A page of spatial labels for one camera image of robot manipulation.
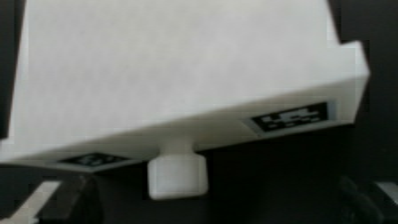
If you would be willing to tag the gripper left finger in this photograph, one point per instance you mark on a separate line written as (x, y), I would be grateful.
(26, 214)

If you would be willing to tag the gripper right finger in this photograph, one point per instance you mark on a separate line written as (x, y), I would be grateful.
(389, 193)

